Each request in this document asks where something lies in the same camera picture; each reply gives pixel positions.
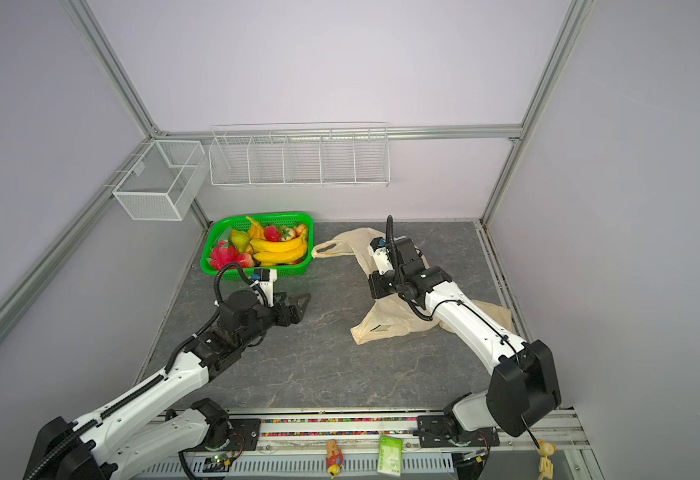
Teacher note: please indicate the red yellow toy figure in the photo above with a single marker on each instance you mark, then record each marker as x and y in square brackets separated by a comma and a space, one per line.
[334, 459]

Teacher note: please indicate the red strawberry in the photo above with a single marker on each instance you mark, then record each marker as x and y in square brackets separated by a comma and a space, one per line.
[272, 234]

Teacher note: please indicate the yellow banana bunch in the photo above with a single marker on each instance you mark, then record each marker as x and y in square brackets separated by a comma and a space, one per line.
[289, 249]

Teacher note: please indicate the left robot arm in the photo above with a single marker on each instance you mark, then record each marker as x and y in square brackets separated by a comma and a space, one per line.
[120, 439]

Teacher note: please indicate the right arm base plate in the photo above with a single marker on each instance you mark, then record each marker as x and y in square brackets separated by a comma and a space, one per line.
[441, 431]

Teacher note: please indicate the white mesh box basket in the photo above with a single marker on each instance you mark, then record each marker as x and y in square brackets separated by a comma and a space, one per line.
[164, 181]

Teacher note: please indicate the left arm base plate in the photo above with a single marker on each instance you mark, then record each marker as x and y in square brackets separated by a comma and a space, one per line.
[238, 434]

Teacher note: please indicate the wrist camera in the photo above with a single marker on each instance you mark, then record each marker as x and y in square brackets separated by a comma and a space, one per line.
[263, 280]
[380, 255]

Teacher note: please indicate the red peach fruit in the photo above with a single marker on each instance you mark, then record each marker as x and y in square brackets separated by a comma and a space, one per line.
[245, 260]

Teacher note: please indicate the orange persimmon with green leaves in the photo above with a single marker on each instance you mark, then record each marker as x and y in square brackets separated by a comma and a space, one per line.
[300, 229]

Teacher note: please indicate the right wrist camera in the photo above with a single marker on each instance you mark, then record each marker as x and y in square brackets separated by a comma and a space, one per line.
[380, 255]

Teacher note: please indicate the white wire shelf rack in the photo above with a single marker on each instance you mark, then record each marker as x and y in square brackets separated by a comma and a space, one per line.
[300, 154]

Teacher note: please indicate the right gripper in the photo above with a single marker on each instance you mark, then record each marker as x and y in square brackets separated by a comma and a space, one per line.
[377, 281]

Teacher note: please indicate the green yellow pear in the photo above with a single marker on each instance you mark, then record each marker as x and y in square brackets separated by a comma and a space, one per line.
[240, 240]

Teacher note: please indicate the aluminium front rail frame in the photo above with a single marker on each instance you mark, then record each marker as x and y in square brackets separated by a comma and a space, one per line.
[293, 444]

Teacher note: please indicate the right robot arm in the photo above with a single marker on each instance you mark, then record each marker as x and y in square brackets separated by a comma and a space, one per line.
[524, 386]

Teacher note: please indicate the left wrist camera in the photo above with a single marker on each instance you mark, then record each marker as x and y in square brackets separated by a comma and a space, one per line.
[263, 280]

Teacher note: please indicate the green plastic basket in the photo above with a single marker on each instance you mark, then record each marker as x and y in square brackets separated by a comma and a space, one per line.
[221, 230]

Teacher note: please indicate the pink dragon fruit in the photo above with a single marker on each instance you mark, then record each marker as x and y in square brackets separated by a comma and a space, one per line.
[222, 254]

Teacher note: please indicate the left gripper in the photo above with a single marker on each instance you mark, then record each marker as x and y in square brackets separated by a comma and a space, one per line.
[296, 314]

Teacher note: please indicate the green white card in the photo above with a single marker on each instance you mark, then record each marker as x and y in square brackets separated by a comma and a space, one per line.
[390, 457]

